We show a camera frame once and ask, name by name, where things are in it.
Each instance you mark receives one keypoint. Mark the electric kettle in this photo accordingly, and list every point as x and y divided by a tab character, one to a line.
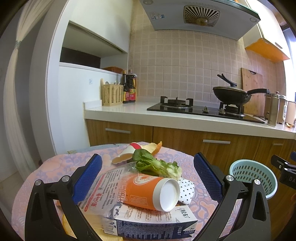
290	113

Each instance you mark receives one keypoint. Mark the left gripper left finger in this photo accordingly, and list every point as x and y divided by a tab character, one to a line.
42	220

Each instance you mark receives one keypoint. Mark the green leafy vegetable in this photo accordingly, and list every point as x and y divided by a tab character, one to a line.
146	163

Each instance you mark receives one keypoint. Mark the beige utensil basket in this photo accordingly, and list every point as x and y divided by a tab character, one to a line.
111	93

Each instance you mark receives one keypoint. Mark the orange paper cup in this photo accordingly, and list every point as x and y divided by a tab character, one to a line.
152	192

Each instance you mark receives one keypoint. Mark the wooden base cabinets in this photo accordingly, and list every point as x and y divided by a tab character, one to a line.
220	149

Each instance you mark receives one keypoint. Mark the range hood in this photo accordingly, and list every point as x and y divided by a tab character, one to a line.
224	18

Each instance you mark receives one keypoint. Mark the red white paper cup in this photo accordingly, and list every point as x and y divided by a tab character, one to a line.
127	153

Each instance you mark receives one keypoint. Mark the clear printed plastic bag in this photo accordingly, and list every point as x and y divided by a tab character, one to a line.
108	191

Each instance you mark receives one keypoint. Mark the orange wall cabinet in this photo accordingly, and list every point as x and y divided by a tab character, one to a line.
266	37

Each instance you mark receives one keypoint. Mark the steel thermos bottle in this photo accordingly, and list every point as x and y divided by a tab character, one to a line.
273	109

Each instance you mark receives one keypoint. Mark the dark soy sauce bottle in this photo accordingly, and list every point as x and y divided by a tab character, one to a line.
126	90

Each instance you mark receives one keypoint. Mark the white curtain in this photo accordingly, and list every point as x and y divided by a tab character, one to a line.
32	12

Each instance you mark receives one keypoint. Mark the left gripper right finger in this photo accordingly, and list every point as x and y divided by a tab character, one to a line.
242	212

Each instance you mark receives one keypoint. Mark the blue white milk carton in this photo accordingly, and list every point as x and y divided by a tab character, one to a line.
144	224

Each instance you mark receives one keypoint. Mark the black wok with lid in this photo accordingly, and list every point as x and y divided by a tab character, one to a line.
232	95

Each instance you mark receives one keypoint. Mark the teal plastic waste basket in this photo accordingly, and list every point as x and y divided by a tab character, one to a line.
245	170

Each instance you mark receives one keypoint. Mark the polka dot paper wrapper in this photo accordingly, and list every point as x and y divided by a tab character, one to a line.
187	190

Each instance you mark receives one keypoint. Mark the large sauce bottle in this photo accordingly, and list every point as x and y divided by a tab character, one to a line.
131	81

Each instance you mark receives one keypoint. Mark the pink floral tablecloth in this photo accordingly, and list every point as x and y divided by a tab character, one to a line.
56	167

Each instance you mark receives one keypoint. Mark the black gas stove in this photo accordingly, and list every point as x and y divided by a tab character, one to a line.
175	105

